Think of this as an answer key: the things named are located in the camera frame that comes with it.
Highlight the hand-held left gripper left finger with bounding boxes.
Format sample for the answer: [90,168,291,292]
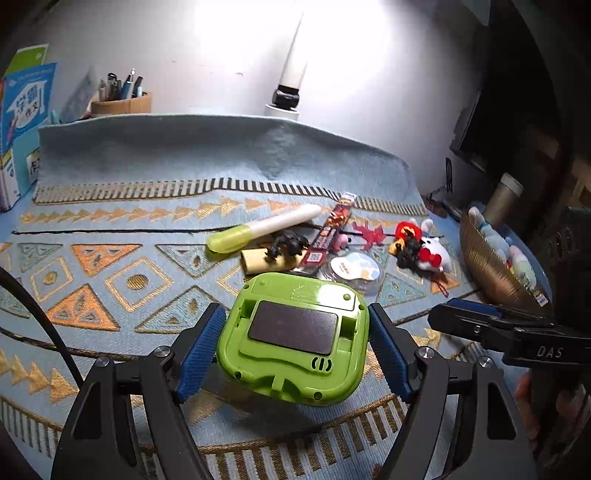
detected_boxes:
[51,302,228,480]

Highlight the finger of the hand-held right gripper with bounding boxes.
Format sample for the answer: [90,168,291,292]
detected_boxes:
[445,298,552,320]
[428,305,518,354]

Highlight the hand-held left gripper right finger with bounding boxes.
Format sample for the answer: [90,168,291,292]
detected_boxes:
[367,302,539,480]

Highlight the golden woven basket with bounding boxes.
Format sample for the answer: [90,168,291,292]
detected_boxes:
[459,213,552,317]

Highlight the green plastic toy device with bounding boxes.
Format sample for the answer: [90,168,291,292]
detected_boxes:
[216,272,370,407]

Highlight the black animal figurine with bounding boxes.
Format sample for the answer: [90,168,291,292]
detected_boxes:
[264,229,311,264]

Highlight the person's right hand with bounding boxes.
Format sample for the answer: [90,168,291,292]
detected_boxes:
[515,373,578,455]

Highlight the pale plush toy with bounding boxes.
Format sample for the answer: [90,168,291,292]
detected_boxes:
[507,244,539,288]

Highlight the white plush toy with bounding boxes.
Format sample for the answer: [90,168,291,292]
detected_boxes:
[467,207,509,251]

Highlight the black and yellow toy figure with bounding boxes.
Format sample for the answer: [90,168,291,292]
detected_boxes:
[389,235,422,271]

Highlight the round clear plastic case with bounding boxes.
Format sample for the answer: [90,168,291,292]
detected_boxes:
[318,251,385,296]

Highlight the yellow paper roll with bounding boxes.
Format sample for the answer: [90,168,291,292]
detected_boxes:
[240,247,305,276]

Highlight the beige thermos bottle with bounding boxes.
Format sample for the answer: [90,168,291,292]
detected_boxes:
[482,173,525,227]

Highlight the red plastic figure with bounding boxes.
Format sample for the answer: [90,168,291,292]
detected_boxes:
[353,220,386,252]

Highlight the yellow-green highlighter pen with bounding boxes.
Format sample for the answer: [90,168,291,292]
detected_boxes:
[205,204,322,254]

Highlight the red snack packet strip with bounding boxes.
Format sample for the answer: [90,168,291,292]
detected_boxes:
[299,193,357,268]

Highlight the black monitor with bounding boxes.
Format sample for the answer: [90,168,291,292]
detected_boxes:
[450,85,492,174]

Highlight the blue patterned mat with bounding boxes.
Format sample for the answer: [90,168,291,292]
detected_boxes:
[0,113,481,480]

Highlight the light blue book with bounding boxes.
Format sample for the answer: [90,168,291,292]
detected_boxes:
[13,138,43,195]

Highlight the bunch of pens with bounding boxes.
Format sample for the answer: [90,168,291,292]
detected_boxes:
[97,68,145,101]

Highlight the leaning paper sheets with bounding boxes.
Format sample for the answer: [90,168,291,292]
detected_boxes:
[60,67,100,123]

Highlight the white tube desk lamp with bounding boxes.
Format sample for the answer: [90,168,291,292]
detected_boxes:
[265,9,308,121]

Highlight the green book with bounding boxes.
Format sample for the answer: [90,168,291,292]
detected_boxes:
[4,44,49,77]

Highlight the white and red plush keychain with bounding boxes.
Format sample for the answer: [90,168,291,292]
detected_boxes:
[413,218,457,301]

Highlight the red ring toy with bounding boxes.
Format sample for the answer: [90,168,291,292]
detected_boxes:
[394,220,422,241]

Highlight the black cable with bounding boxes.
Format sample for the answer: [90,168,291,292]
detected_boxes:
[0,268,86,384]

